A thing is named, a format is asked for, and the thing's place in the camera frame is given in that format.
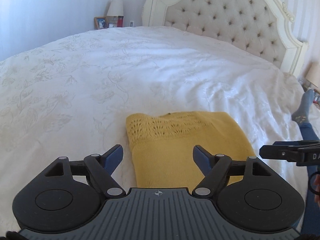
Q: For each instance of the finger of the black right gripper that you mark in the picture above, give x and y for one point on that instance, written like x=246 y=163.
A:
x=284 y=150

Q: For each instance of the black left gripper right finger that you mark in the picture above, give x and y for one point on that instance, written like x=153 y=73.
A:
x=215 y=170

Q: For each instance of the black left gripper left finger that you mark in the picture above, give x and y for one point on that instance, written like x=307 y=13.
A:
x=100 y=169

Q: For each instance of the yellow knit sweater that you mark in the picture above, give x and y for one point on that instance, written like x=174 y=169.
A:
x=162 y=146

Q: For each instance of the right hand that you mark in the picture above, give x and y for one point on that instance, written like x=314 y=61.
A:
x=317 y=199

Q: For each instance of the grey sock foot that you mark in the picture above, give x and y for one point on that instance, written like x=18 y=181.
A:
x=301 y=115

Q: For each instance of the white floral bedspread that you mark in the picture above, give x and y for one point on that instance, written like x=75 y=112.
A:
x=71 y=97

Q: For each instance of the beige bedside lamp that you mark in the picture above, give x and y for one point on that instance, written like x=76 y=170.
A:
x=312 y=77

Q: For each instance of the cream tufted headboard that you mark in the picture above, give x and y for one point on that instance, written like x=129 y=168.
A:
x=260 y=27

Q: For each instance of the red bottle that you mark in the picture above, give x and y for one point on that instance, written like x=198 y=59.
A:
x=120 y=21

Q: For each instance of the white lamp shade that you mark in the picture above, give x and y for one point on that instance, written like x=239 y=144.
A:
x=116 y=8

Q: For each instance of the wooden picture frame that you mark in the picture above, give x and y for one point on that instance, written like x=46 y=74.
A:
x=100 y=23

